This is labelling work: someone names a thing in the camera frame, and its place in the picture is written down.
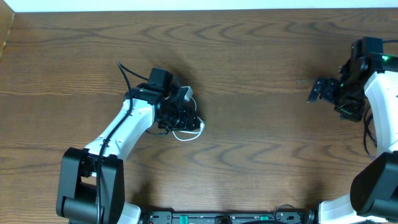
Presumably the white usb cable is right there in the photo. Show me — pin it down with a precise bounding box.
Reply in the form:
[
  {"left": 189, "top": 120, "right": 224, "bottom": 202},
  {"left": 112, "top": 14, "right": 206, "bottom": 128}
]
[{"left": 172, "top": 96, "right": 206, "bottom": 142}]

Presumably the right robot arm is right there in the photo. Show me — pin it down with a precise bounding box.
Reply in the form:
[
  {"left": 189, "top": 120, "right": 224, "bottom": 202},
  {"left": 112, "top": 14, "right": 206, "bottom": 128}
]
[{"left": 307, "top": 37, "right": 397, "bottom": 223}]

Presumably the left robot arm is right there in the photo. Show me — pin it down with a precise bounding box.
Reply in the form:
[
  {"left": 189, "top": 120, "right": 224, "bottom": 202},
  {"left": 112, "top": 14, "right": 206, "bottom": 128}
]
[{"left": 55, "top": 68, "right": 205, "bottom": 223}]

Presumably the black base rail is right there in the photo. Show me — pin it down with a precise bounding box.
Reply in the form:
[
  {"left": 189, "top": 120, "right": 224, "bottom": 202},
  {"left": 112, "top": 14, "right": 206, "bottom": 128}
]
[{"left": 138, "top": 204, "right": 318, "bottom": 224}]

